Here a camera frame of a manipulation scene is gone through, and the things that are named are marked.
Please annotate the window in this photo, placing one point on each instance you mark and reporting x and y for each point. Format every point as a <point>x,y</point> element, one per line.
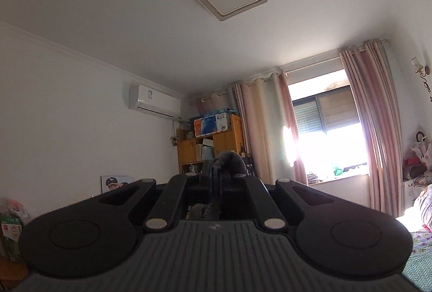
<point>324,116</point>

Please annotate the child pilot portrait poster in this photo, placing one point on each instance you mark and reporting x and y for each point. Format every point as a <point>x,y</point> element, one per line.
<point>116,184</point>

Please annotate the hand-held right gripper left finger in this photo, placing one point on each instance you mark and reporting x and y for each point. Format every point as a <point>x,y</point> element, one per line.
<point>206,173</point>

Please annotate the grey pants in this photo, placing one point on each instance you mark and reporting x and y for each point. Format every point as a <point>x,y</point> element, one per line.
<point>233,160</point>

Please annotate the white air conditioner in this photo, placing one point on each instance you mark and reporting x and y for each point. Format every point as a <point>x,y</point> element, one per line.
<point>153,101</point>

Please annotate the wall hanging ornament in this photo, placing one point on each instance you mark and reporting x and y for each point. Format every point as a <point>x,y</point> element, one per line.
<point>418,67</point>

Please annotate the blue and orange package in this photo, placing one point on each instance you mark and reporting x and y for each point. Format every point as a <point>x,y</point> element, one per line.
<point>212,125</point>

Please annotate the curtain rod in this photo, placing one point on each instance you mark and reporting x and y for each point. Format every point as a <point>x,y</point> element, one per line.
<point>303,65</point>

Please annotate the white plastic bag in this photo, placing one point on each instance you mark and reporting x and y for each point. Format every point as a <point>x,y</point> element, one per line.
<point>422,150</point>

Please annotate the wooden bookshelf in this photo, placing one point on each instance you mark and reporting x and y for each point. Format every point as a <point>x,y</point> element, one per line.
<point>222,143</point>

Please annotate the green quilted bee bedspread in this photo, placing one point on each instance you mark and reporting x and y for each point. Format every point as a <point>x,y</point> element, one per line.
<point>420,265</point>

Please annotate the floral pillow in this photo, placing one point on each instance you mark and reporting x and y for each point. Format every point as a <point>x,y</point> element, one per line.
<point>425,207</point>

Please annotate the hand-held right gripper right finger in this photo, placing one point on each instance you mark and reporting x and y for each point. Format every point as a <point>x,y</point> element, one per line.
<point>229,184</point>

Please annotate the green package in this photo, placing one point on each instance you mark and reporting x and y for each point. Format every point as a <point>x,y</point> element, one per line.
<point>11,231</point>

